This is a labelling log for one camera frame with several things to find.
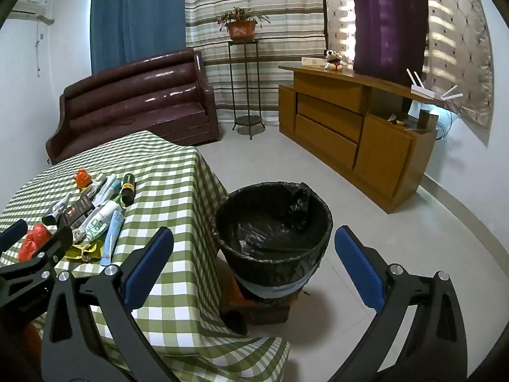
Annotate white cables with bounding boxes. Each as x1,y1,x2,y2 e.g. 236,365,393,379
435,101,462,142

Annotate dark brown leather sofa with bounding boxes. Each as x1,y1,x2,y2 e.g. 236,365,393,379
45,48,220,166

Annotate potted plant orange planter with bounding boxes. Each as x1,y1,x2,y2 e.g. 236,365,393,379
216,7,271,41

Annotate blue curtain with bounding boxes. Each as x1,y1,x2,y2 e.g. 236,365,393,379
91,0,187,76

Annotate dark purple curtain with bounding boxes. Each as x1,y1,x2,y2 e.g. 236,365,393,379
350,0,430,76

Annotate small orange plastic bag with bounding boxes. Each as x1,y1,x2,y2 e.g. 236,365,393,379
72,168,93,188

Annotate white air conditioner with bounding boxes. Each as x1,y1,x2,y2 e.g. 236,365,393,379
8,0,54,25

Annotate green checkered tablecloth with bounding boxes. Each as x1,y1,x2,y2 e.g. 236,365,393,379
0,129,291,382

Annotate beige patterned curtain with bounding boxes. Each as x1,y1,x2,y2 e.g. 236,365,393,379
321,0,494,128

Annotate black metal plant stand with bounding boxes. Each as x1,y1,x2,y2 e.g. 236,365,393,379
227,39,266,141

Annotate grey white packet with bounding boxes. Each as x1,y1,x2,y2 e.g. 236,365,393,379
42,193,72,225

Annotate green white wrapper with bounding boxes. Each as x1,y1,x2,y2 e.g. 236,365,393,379
66,241,105,262

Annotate wall cable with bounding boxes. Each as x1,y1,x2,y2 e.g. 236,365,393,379
34,22,44,78

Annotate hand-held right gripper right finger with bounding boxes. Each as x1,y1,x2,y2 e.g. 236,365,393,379
318,225,478,382

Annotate mouse plush toy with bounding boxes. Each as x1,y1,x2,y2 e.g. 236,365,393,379
322,49,345,72

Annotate black packet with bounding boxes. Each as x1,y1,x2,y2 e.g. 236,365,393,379
59,195,96,227

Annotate white tube light blue cap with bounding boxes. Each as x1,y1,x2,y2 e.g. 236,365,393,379
95,178,122,208

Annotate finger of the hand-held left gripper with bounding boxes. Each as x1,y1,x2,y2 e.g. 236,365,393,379
0,219,28,249
0,226,74,287

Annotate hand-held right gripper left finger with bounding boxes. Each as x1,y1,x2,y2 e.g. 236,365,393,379
40,226,178,382

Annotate white tube green print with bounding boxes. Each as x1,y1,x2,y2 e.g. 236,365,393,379
81,201,122,243

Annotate wooden cabinet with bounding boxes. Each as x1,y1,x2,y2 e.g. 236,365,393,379
277,64,450,214

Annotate brown wooden stool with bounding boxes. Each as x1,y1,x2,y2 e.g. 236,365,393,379
220,271,311,337

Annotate white router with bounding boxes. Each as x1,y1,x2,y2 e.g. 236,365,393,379
406,68,464,106

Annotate round bin with black liner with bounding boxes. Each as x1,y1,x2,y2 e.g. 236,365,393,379
211,181,334,301

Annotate small brown box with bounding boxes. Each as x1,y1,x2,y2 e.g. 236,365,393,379
417,109,440,131

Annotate striped curtain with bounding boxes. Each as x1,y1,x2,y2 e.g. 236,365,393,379
183,0,329,122

